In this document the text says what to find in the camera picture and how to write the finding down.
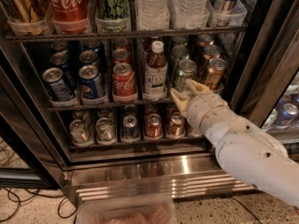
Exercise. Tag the stainless steel fridge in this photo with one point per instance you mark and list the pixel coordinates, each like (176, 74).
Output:
(37, 127)

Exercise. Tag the top shelf Coca-Cola can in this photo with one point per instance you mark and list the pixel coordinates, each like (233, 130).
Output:
(70, 16)

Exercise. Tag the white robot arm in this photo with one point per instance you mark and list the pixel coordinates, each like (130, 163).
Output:
(243, 150)

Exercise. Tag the rear red Coca-Cola can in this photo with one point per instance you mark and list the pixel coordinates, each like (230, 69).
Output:
(122, 43)

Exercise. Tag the middle red Coca-Cola can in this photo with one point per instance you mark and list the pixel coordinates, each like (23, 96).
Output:
(121, 56)

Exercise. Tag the glass fridge door right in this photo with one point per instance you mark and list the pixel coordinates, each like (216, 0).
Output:
(268, 58)

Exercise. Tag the brown tea bottle middle shelf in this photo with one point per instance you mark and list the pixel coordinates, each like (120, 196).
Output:
(155, 69)

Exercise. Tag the front left blue can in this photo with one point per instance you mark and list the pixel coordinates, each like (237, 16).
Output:
(56, 85)

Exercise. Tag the front red Coca-Cola can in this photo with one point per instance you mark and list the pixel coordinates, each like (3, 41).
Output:
(123, 80)

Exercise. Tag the front gold soda can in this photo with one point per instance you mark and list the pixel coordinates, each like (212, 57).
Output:
(214, 72)

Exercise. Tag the bottom shelf red can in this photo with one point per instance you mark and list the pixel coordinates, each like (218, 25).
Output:
(153, 126)

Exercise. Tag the rear gold soda can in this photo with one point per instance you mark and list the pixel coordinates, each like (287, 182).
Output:
(201, 41)

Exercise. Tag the rear blue Pepsi can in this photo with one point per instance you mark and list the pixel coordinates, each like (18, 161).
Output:
(95, 45)

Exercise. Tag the middle gold soda can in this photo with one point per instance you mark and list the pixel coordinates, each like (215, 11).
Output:
(208, 52)

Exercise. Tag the rear left blue can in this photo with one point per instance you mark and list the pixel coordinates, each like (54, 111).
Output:
(59, 46)

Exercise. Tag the bottom shelf tea bottle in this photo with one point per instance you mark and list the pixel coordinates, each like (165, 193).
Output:
(193, 129)

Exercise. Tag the red coca-cola can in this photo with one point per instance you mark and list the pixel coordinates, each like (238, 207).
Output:
(121, 56)
(122, 43)
(123, 80)

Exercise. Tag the top shelf gold can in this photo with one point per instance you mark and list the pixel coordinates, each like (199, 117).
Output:
(26, 17)

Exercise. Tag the top shelf green LaCroix can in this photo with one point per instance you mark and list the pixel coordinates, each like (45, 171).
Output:
(113, 14)

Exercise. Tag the top shelf silver blue can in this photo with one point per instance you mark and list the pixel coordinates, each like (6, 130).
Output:
(224, 8)

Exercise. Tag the blue can behind door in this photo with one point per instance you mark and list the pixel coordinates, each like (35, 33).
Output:
(286, 114)

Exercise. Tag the bottom shelf blue can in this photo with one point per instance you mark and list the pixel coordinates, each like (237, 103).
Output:
(130, 127)

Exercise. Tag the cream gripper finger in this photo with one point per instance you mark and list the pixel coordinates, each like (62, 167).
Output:
(181, 100)
(195, 89)

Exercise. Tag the front blue Pepsi can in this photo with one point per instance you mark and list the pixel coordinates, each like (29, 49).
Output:
(92, 82)

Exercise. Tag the clear plastic bin foreground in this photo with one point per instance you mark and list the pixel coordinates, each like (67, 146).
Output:
(142, 209)

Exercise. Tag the bottom shelf orange can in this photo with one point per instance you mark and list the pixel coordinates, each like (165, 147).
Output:
(176, 124)

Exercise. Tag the bottom shelf silver can left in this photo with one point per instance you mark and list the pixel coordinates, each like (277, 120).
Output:
(79, 131)

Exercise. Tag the gold soda can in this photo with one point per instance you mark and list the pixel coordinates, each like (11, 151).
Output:
(208, 52)
(201, 41)
(214, 72)

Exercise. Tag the middle left blue can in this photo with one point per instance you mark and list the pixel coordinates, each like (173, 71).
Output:
(63, 61)

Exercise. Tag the blue pepsi can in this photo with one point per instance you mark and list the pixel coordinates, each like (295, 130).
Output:
(92, 82)
(89, 57)
(95, 45)

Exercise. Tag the top shelf water bottle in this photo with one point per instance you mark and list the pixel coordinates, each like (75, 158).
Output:
(152, 15)

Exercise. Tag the middle blue Pepsi can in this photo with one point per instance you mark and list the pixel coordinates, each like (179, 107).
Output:
(89, 57)

